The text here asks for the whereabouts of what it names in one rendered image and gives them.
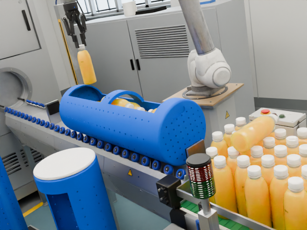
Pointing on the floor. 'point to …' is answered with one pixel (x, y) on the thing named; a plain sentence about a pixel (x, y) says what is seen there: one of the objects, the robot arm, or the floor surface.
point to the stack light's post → (209, 220)
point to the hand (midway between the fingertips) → (79, 40)
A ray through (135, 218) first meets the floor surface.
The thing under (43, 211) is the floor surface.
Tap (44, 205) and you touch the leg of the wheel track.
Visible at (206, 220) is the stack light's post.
